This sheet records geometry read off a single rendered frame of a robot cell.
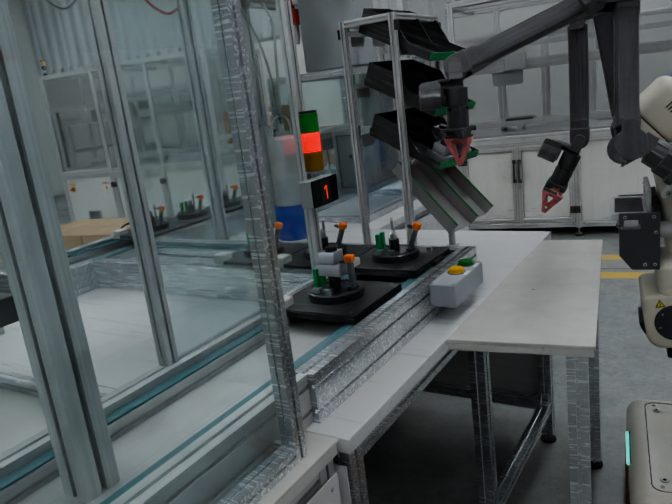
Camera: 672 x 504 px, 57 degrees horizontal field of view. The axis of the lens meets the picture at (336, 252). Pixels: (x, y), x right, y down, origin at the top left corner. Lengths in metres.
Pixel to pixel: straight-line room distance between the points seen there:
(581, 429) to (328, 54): 2.10
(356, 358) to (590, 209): 4.64
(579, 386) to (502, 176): 4.38
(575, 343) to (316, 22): 2.10
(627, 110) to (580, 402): 0.72
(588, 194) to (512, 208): 0.64
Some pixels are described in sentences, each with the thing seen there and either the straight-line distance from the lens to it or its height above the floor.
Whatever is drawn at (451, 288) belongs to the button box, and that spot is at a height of 0.95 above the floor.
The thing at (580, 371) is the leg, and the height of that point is 0.79.
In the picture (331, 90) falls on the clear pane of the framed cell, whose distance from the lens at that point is 2.87.
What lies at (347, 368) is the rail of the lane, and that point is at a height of 0.92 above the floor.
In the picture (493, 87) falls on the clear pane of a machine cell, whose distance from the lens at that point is 5.74.
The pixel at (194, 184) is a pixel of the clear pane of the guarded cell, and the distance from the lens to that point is 0.87.
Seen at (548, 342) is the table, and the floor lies 0.86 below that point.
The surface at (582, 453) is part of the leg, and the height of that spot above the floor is 0.58.
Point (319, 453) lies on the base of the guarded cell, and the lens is 1.13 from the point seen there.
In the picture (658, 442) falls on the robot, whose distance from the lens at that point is 2.27.
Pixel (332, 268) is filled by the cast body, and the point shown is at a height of 1.05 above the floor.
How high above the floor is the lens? 1.45
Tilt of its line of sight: 14 degrees down
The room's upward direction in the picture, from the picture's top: 7 degrees counter-clockwise
